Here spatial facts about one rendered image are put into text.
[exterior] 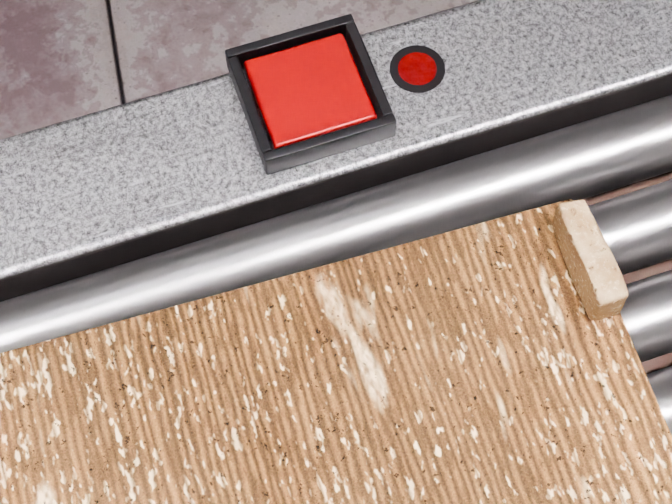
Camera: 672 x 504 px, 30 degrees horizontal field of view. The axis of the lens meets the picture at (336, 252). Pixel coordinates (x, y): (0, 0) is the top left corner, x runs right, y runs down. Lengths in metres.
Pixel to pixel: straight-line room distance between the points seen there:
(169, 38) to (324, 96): 1.17
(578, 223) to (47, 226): 0.28
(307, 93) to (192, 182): 0.08
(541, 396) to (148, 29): 1.33
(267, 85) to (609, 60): 0.20
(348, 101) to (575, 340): 0.18
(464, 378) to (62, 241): 0.23
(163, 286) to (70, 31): 1.25
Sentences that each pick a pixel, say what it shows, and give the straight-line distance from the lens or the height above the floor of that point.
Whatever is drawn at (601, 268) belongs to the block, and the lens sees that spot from 0.63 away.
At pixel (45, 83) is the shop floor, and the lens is 1.85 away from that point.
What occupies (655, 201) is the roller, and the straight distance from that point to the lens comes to 0.70.
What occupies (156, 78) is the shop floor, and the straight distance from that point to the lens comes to 1.83.
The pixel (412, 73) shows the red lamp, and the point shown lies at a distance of 0.73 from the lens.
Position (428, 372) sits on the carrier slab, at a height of 0.94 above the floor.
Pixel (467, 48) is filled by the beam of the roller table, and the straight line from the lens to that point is 0.74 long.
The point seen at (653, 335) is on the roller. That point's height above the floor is 0.91.
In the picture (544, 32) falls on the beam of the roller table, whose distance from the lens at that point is 0.75.
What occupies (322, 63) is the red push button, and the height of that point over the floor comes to 0.93.
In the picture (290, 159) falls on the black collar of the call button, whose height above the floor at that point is 0.93.
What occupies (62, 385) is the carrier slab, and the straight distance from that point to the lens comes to 0.64.
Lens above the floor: 1.53
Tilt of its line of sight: 66 degrees down
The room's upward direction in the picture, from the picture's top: straight up
